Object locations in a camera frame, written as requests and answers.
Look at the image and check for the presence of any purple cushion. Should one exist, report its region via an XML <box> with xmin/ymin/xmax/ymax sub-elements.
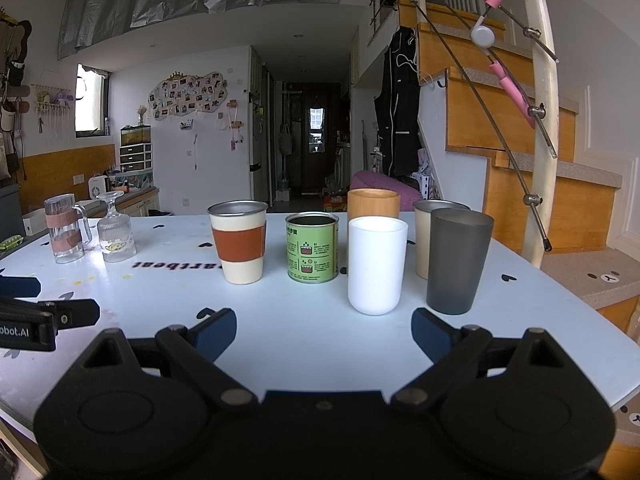
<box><xmin>349</xmin><ymin>170</ymin><xmax>424</xmax><ymax>207</ymax></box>

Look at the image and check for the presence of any black hanging jacket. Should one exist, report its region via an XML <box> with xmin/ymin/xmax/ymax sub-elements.
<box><xmin>373</xmin><ymin>26</ymin><xmax>424</xmax><ymax>179</ymax></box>

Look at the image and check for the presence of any dark door with mirror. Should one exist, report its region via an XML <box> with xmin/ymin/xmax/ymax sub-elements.
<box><xmin>299</xmin><ymin>84</ymin><xmax>332</xmax><ymax>197</ymax></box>

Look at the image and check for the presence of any wall hook rack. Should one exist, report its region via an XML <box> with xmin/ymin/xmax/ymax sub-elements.
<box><xmin>29</xmin><ymin>84</ymin><xmax>77</xmax><ymax>133</ymax></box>

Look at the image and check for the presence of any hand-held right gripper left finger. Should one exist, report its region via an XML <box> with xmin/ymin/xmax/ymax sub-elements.
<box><xmin>79</xmin><ymin>308</ymin><xmax>260</xmax><ymax>413</ymax></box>

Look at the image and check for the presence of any dark grey cup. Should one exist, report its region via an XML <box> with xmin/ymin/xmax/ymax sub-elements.
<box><xmin>426</xmin><ymin>208</ymin><xmax>495</xmax><ymax>316</ymax></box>

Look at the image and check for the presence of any cream cup with brown sleeve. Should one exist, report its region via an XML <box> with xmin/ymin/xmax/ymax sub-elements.
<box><xmin>207</xmin><ymin>200</ymin><xmax>269</xmax><ymax>285</ymax></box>

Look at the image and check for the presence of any cream metal cup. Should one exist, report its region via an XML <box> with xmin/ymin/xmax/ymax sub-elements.
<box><xmin>413</xmin><ymin>199</ymin><xmax>472</xmax><ymax>280</ymax></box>

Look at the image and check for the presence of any hanging tote bag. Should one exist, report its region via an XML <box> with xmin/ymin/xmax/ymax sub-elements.
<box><xmin>277</xmin><ymin>124</ymin><xmax>296</xmax><ymax>157</ymax></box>

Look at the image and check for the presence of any white cup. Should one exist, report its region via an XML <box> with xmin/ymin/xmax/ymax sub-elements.
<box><xmin>347</xmin><ymin>216</ymin><xmax>409</xmax><ymax>316</ymax></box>

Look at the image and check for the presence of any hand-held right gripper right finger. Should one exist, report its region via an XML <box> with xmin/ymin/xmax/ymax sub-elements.
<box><xmin>390</xmin><ymin>308</ymin><xmax>569</xmax><ymax>413</ymax></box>

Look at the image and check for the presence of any white box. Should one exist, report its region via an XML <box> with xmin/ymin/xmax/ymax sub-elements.
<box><xmin>22</xmin><ymin>208</ymin><xmax>49</xmax><ymax>236</ymax></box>

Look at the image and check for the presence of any round white disc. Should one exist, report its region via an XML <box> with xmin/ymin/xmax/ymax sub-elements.
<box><xmin>469</xmin><ymin>25</ymin><xmax>495</xmax><ymax>49</ymax></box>

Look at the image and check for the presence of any green tin can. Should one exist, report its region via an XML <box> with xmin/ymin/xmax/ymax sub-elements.
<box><xmin>285</xmin><ymin>211</ymin><xmax>341</xmax><ymax>284</ymax></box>

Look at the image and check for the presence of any cloud-shaped photo board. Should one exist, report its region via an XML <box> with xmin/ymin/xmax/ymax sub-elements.
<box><xmin>148</xmin><ymin>70</ymin><xmax>229</xmax><ymax>122</ymax></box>

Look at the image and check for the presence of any wooden staircase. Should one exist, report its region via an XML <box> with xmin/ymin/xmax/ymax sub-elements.
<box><xmin>394</xmin><ymin>0</ymin><xmax>640</xmax><ymax>333</ymax></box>

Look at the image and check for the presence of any white refrigerator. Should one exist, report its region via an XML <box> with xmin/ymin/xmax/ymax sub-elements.
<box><xmin>247</xmin><ymin>96</ymin><xmax>274</xmax><ymax>207</ymax></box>

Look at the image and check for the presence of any glass mug with pink bands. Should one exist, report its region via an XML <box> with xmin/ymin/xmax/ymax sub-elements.
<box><xmin>44</xmin><ymin>193</ymin><xmax>93</xmax><ymax>265</ymax></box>

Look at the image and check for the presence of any kitchen counter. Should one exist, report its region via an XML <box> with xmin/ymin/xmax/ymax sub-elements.
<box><xmin>74</xmin><ymin>186</ymin><xmax>161</xmax><ymax>219</ymax></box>

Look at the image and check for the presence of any window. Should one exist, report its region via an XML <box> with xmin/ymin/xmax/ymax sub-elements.
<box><xmin>75</xmin><ymin>63</ymin><xmax>111</xmax><ymax>139</ymax></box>

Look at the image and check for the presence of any white railing post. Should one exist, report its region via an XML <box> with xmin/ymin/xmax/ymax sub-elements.
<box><xmin>519</xmin><ymin>0</ymin><xmax>559</xmax><ymax>269</ymax></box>

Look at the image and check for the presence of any ribbed glass goblet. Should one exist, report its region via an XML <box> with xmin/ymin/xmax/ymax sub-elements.
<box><xmin>95</xmin><ymin>190</ymin><xmax>137</xmax><ymax>263</ymax></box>

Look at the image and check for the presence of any small drawer unit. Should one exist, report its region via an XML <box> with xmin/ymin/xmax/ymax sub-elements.
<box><xmin>118</xmin><ymin>142</ymin><xmax>153</xmax><ymax>174</ymax></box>

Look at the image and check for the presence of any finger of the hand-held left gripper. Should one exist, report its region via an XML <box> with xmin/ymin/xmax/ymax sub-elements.
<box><xmin>0</xmin><ymin>275</ymin><xmax>42</xmax><ymax>299</ymax></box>
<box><xmin>0</xmin><ymin>297</ymin><xmax>101</xmax><ymax>330</ymax></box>

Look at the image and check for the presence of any glass fish tank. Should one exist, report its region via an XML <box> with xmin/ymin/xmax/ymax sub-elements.
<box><xmin>120</xmin><ymin>124</ymin><xmax>152</xmax><ymax>146</ymax></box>

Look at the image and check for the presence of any bamboo cup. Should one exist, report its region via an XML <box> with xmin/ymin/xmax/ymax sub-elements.
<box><xmin>346</xmin><ymin>188</ymin><xmax>401</xmax><ymax>275</ymax></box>

